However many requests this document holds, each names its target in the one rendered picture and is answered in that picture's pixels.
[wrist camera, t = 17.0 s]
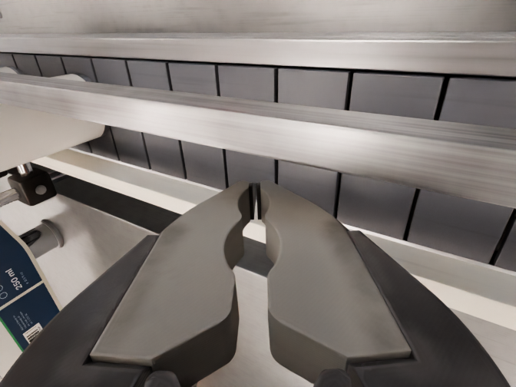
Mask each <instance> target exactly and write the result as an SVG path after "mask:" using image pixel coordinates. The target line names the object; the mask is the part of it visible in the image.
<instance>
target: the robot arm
mask: <svg viewBox="0 0 516 387"><path fill-rule="evenodd" d="M256 200H257V216H258V220H262V222H263V223H264V224H265V225H266V255H267V256H268V257H269V258H270V259H271V261H272V262H273V263H274V266H273V268H272V269H271V270H270V271H269V273H268V275H267V303H268V326H269V338H270V353H271V355H272V357H273V358H274V360H275V361H276V362H278V363H279V364H280V365H282V366H283V367H285V368H287V369H288V370H290V371H291V372H294V373H295V374H297V375H298V376H300V377H302V378H303V379H305V380H306V381H308V382H310V383H311V384H313V387H511V386H510V385H509V383H508V381H507V379H506V378H505V377H504V375H503V374H502V372H501V370H500V369H499V368H498V367H497V365H496V364H495V362H494V361H493V359H492V358H491V357H490V356H489V354H488V353H487V351H486V350H485V348H484V347H483V346H482V345H481V343H480V342H479V341H478V340H477V339H476V338H475V336H474V335H473V334H472V333H471V331H470V330H469V329H468V328H467V326H466V325H465V324H464V323H463V322H462V321H461V320H460V319H459V318H458V317H457V316H456V315H455V314H454V313H453V312H452V311H451V310H450V309H449V308H448V307H447V306H446V305H445V304H444V303H443V302H442V301H441V300H440V299H439V298H438V297H437V296H436V295H435V294H434V293H433V292H431V291H430V290H429V289H428V288H427V287H425V286H424V285H423V284H422V283H420V282H419V281H418V280H417V279H416V278H415V277H414V276H413V275H412V274H411V273H409V272H408V271H407V270H406V269H404V268H403V267H402V266H401V265H400V264H398V263H397V262H396V261H395V260H394V259H393V258H391V257H390V255H388V254H387V253H386V252H385V251H383V250H382V249H381V248H380V247H379V246H377V245H376V244H375V243H374V242H372V241H371V240H370V239H369V238H368V237H367V236H366V235H365V234H364V233H362V232H361V231H360V230H352V231H350V230H348V229H347V228H346V227H345V226H344V225H343V224H342V223H340V222H339V221H338V220H337V219H336V218H335V217H333V216H332V215H330V214H329V213H327V212H326V211H325V210H323V209H322V208H320V207H318V206H316V205H315V204H314V203H312V202H310V201H308V200H306V199H304V198H302V197H300V196H298V195H296V194H295V193H293V192H291V191H289V190H287V189H285V188H283V187H281V186H279V185H277V184H275V183H274V182H272V181H269V180H264V181H262V182H260V183H256V184H255V183H251V182H247V181H240V182H238V183H236V184H234V185H233V186H231V187H228V188H227V189H225V190H223V191H221V192H219V193H218V194H216V195H214V196H212V197H211V198H209V199H207V200H205V201H203V202H202V203H199V204H198V205H196V206H195V207H193V208H191V209H189V210H188V211H187V212H186V213H184V214H182V215H181V216H180V217H178V218H177V219H176V220H175V221H174V222H172V223H171V224H170V225H169V226H168V227H166V228H165V229H164V230H163V231H162V232H161V233H160V234H159V235H147V236H146V237H145V238H143V239H142V241H140V242H139V243H138V244H137V245H136V246H134V247H133V248H132V249H131V250H129V251H128V252H127V253H126V254H125V255H123V256H122V257H121V258H120V259H119V260H118V261H117V262H116V263H115V264H114V265H112V266H111V267H110V268H109V269H108V270H106V271H105V272H104V273H103V274H101V275H100V276H99V277H98V278H97V279H96V280H95V281H94V282H93V283H91V284H90V285H89V286H88V287H87V288H85V289H84V290H83V291H82V292H81V293H79V294H78V295H77V296H76V297H75V298H73V300H72V301H70V303H69V304H68V305H66V306H65V307H64V308H63V309H62V310H61V311H60V312H59V313H58V314H57V315H56V316H55V317H54V318H53V319H52V320H51V321H50V322H49V323H48V324H47V325H46V326H45V327H44V328H43V330H42V331H40V333H39V334H37V336H36V337H35V338H34V339H33V340H32V341H31V343H30V344H29V345H28V346H27V348H26V349H25V350H24V351H23V353H22V354H21V355H20V356H19V357H18V359H17V360H16V361H15V363H14V364H13V365H12V367H11V368H10V369H9V370H8V372H7V373H6V375H5V376H4V378H3V379H2V381H0V387H197V383H198V382H199V381H200V380H201V379H204V378H205V377H207V376H208V375H210V374H211V373H213V372H215V371H217V370H218V369H220V368H222V367H223V366H225V365H226V364H227V363H229V362H230V361H231V360H232V358H233V357H234V355H235V352H236V349H237V336H238V329H239V321H240V317H239V310H238V302H237V286H236V277H235V274H234V272H233V268H234V267H235V265H236V264H237V263H238V262H239V261H240V259H241V258H242V257H243V255H244V245H243V229H244V228H245V226H246V225H247V224H248V223H249V222H250V220H254V215H255V206H256Z"/></svg>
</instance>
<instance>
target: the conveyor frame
mask: <svg viewBox="0 0 516 387"><path fill-rule="evenodd" d="M0 52H13V53H29V54H44V55H74V56H90V57H106V58H136V59H151V60H167V61H196V62H212V63H227V64H243V65H273V66H289V67H304V68H335V69H350V70H366V71H396V72H411V73H427V74H457V75H473V76H488V77H504V78H516V31H430V32H259V33H88V34H0ZM67 149H69V150H73V151H77V152H80V153H83V154H88V155H91V156H94V157H99V158H101V159H105V160H109V161H113V162H115V163H119V164H123V165H126V166H129V167H134V168H137V169H140V170H145V171H147V172H151V173H153V174H158V175H161V176H164V177H169V178H172V179H175V180H180V181H183V182H186V183H189V184H193V185H197V186H199V187H204V188H207V189H210V190H215V191H218V192H221V191H222V190H219V189H217V188H213V187H208V186H205V185H203V184H198V183H194V182H191V181H188V180H187V179H186V180H184V179H180V178H178V177H172V176H170V175H166V174H162V173H158V172H156V171H152V170H151V169H150V170H148V169H145V168H142V167H137V166H134V165H131V164H126V163H123V162H120V161H117V160H112V159H109V158H106V157H101V156H98V155H95V154H93V153H92V154H90V153H87V152H84V151H81V150H76V149H73V148H70V147H69V148H67ZM343 225H344V226H345V227H346V228H348V229H351V230H360V231H361V232H362V233H367V234H369V235H373V236H375V237H380V238H383V239H386V240H391V241H394V242H396V243H401V244H405V245H407V246H413V247H415V248H419V249H421V250H426V251H429V252H432V253H437V254H440V255H443V256H447V257H451V258H453V259H457V260H461V261H464V262H467V263H472V264H475V265H478V266H483V267H486V268H489V269H492V270H497V271H499V272H503V273H507V274H510V275H513V276H516V272H514V271H510V270H506V269H502V268H500V267H496V266H494V259H495V256H496V254H497V252H498V251H494V253H493V256H492V258H491V260H490V262H489V264H486V263H481V262H478V261H474V260H470V259H467V258H464V257H460V256H456V255H453V254H450V253H445V252H442V251H439V250H434V249H431V248H428V247H425V246H420V245H417V244H414V243H409V242H407V238H408V234H409V230H410V229H409V228H406V229H405V235H404V237H403V240H398V239H396V238H392V237H389V236H384V235H382V234H378V233H373V232H370V231H368V230H363V229H359V228H356V227H351V226H349V225H345V224H343Z"/></svg>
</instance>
